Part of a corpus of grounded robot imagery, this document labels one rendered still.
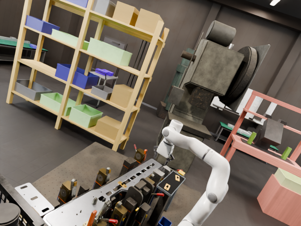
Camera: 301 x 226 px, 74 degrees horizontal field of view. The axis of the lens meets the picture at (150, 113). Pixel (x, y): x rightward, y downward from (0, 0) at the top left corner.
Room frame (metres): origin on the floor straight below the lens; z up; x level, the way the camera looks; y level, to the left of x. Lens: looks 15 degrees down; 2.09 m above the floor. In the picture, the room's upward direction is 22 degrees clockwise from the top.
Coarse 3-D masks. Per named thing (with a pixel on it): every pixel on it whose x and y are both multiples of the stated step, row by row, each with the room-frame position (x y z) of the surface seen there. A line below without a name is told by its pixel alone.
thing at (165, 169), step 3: (165, 165) 1.99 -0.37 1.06; (162, 168) 1.94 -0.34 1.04; (165, 168) 1.93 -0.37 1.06; (168, 168) 1.96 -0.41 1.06; (162, 171) 1.94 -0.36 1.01; (165, 171) 1.92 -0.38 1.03; (168, 171) 1.91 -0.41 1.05; (165, 174) 1.92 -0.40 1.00; (165, 177) 1.91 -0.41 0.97; (159, 189) 1.92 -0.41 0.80; (156, 192) 1.92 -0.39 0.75; (159, 192) 1.93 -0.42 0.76; (156, 195) 1.92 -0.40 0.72
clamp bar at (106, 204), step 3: (105, 198) 1.01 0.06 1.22; (102, 201) 0.99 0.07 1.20; (105, 201) 0.99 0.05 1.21; (108, 201) 1.00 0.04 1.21; (105, 204) 0.98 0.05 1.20; (108, 204) 0.98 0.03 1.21; (102, 207) 0.98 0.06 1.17; (105, 207) 0.97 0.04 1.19; (102, 210) 0.98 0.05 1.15; (105, 210) 1.00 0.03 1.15; (99, 213) 0.98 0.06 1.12; (102, 213) 0.98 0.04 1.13; (99, 216) 0.98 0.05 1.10; (102, 216) 1.01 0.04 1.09
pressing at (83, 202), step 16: (128, 176) 1.63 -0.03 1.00; (144, 176) 1.73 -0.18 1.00; (96, 192) 1.28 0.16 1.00; (112, 192) 1.35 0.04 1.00; (64, 208) 1.04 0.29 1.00; (80, 208) 1.09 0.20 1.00; (96, 208) 1.14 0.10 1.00; (48, 224) 0.90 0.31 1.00; (64, 224) 0.93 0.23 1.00; (80, 224) 0.97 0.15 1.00
